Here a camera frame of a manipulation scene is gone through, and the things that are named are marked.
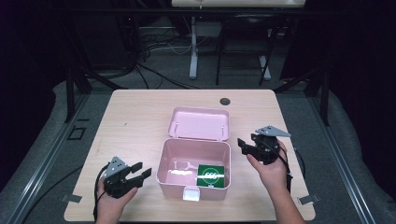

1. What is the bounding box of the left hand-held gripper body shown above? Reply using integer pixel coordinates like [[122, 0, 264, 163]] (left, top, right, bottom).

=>
[[102, 156, 140, 200]]

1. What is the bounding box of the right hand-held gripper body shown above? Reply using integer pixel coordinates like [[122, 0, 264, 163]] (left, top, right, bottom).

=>
[[249, 124, 292, 166]]

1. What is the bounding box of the green packet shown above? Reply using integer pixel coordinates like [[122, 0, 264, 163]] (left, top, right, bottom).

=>
[[196, 163, 226, 189]]

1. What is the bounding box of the pink storage box with lid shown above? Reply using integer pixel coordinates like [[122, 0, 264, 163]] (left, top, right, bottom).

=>
[[156, 106, 232, 202]]

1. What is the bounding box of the person's left hand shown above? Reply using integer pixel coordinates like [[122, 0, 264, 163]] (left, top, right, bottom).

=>
[[95, 178, 139, 222]]

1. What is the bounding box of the person's right hand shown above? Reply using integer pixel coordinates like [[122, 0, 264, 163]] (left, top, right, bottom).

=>
[[246, 139, 293, 196]]

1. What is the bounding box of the black metal stand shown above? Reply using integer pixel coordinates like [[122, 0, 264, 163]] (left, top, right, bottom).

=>
[[273, 59, 332, 127], [62, 18, 129, 124]]

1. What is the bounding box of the black metal chair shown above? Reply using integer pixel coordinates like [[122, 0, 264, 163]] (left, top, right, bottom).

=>
[[215, 12, 282, 87]]

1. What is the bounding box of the white desk with legs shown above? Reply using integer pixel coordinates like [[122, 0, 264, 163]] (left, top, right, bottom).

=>
[[170, 0, 308, 81]]

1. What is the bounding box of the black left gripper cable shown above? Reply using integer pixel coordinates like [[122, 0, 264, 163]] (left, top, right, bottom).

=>
[[92, 163, 110, 222]]

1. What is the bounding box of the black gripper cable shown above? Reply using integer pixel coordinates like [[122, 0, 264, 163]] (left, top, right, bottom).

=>
[[92, 163, 110, 222], [262, 140, 294, 194]]

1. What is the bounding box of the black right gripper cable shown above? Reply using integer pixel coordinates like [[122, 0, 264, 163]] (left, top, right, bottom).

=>
[[262, 140, 294, 194]]

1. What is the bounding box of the grey metal table bracket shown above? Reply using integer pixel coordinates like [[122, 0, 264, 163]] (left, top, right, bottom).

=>
[[297, 193, 320, 206], [61, 193, 83, 204]]

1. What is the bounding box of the black floor cable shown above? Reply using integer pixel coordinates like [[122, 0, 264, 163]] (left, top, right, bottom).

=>
[[21, 165, 84, 224]]

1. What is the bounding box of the aluminium floor rail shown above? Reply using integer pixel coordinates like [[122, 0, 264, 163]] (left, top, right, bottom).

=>
[[305, 92, 378, 224], [5, 92, 92, 224]]

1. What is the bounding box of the bundle of floor cables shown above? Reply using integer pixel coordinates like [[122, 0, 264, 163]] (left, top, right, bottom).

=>
[[130, 24, 204, 91]]

